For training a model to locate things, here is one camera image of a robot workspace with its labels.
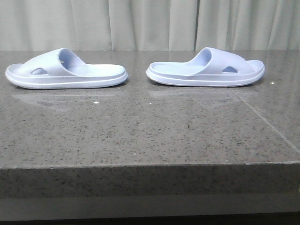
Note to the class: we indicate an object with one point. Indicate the pale green curtain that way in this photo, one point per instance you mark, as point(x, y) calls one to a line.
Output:
point(149, 25)

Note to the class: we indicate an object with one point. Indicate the light blue slipper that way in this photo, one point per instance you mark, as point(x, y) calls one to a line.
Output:
point(62, 69)
point(209, 68)

